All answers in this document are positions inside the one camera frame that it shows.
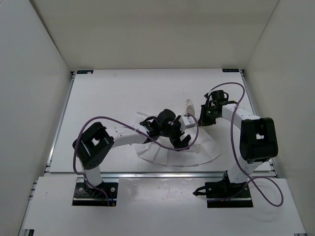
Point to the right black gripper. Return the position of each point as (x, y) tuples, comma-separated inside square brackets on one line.
[(203, 121)]

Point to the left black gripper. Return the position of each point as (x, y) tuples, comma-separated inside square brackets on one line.
[(184, 142)]

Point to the white pleated skirt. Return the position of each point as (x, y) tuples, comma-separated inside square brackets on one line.
[(204, 150)]

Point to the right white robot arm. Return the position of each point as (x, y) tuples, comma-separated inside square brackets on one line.
[(258, 141)]

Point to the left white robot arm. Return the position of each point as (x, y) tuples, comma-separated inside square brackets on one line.
[(95, 140)]

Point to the right blue corner label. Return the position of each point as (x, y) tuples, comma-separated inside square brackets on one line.
[(230, 70)]

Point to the blue corner label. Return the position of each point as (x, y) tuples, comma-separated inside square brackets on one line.
[(84, 72), (230, 70)]

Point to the left blue corner label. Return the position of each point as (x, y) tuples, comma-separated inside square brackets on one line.
[(84, 72)]

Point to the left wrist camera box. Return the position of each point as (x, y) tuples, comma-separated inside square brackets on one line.
[(186, 122)]

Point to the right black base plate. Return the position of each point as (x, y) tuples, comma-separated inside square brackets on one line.
[(223, 194)]

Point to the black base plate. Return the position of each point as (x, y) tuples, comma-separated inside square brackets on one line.
[(223, 194), (86, 196)]

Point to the aluminium front rail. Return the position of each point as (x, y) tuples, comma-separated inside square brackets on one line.
[(164, 175)]

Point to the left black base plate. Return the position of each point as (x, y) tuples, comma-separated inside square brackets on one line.
[(86, 196)]

